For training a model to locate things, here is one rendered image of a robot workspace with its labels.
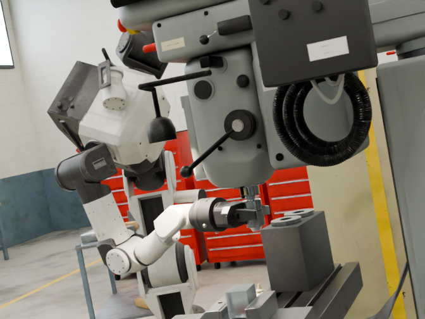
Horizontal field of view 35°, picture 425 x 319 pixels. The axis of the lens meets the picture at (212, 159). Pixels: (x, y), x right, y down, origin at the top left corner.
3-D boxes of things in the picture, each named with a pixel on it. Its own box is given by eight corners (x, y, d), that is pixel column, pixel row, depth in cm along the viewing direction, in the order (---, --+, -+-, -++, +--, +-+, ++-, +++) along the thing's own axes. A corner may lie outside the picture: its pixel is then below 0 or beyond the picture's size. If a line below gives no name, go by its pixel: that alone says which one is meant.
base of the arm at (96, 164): (72, 202, 200) (47, 174, 196) (95, 175, 209) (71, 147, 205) (102, 192, 190) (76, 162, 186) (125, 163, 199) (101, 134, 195)
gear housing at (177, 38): (156, 63, 157) (148, 21, 157) (198, 64, 179) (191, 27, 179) (293, 31, 144) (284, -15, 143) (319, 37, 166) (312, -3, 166)
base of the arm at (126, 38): (107, 64, 213) (120, 64, 203) (120, 26, 213) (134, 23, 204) (148, 81, 220) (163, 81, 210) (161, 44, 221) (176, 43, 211)
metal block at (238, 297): (229, 318, 149) (224, 292, 149) (238, 310, 154) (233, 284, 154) (251, 317, 147) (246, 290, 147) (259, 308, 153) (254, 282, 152)
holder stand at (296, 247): (271, 293, 194) (258, 225, 193) (298, 271, 213) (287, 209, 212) (310, 291, 188) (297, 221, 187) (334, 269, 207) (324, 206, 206)
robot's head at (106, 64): (110, 102, 195) (95, 90, 189) (109, 78, 199) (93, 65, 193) (129, 94, 193) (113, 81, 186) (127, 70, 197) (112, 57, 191)
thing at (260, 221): (257, 227, 162) (253, 205, 162) (242, 228, 165) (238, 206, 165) (269, 223, 166) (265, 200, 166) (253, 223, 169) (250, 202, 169)
